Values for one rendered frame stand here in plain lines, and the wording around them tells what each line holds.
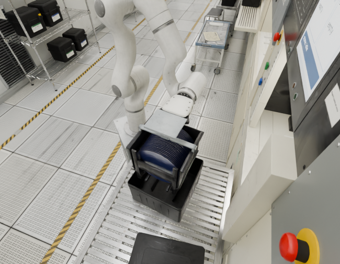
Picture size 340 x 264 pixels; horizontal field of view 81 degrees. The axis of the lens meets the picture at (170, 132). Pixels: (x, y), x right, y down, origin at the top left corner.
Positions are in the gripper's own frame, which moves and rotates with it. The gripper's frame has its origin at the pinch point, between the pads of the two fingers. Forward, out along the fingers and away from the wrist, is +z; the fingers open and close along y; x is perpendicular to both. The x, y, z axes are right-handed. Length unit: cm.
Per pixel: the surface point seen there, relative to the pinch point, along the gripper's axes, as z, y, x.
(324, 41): -11.8, -33.3, 32.3
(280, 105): -74, -43, -32
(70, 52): -152, 241, -100
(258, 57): -146, -19, -40
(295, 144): 4.8, -35.8, 15.9
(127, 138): -19, 38, -50
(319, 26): -20.0, -32.2, 32.4
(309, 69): -10.9, -33.5, 26.0
